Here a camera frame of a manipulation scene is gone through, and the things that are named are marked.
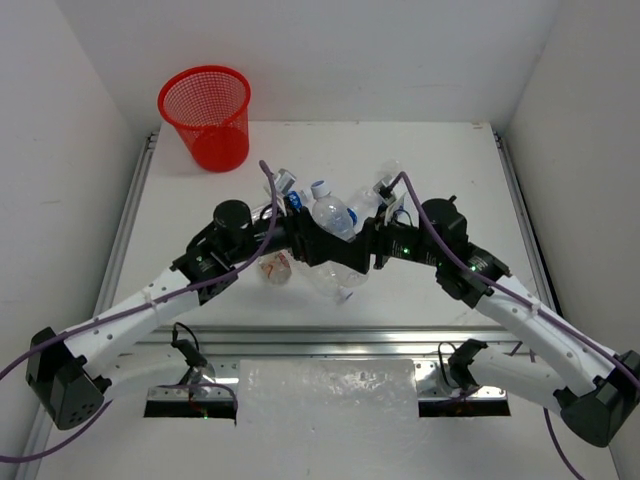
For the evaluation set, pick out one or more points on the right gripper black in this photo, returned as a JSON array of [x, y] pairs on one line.
[[370, 241]]

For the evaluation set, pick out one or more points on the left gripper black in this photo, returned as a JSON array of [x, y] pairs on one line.
[[299, 235]]

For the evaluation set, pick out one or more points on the clear bottle white cap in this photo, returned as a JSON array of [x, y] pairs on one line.
[[330, 213]]

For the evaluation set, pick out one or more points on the blue label bottle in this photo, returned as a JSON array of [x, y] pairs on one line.
[[362, 204], [388, 171], [298, 199]]

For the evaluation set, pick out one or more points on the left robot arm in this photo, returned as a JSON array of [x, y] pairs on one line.
[[73, 373]]

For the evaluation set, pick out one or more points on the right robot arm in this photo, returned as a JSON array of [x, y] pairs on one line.
[[592, 388]]

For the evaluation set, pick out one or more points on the red mesh waste bin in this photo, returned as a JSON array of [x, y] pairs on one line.
[[208, 108]]

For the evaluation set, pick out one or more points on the clear bottle blue cap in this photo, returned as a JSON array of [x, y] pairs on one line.
[[333, 280]]

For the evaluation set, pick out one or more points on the red cap crushed bottle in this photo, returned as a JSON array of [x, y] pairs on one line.
[[275, 269]]

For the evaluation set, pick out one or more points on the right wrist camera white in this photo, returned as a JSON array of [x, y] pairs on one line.
[[390, 203]]

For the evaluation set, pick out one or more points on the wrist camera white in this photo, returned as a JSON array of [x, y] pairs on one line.
[[390, 203], [283, 181]]

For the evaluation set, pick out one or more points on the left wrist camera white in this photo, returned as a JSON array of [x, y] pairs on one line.
[[283, 181]]

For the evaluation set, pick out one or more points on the aluminium front rail frame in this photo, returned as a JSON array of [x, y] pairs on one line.
[[427, 348]]

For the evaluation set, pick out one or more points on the right aluminium side rail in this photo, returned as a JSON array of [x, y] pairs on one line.
[[540, 277]]

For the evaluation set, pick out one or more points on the aluminium side rail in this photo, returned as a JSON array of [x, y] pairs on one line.
[[117, 255], [540, 277]]

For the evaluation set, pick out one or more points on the left aluminium side rail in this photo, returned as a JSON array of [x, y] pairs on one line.
[[117, 255]]

